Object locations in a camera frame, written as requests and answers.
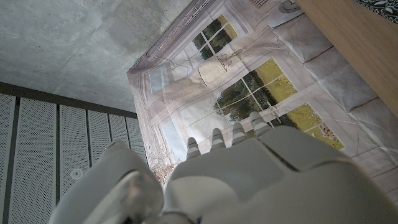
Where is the printed window backdrop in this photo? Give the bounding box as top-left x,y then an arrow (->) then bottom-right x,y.
126,0 -> 398,203

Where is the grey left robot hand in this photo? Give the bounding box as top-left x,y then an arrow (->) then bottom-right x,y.
48,111 -> 398,224

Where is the black paisley bandana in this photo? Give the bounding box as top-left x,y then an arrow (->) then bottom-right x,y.
354,0 -> 398,24

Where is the round white ceiling fixture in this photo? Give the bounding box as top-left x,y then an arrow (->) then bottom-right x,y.
70,167 -> 84,180

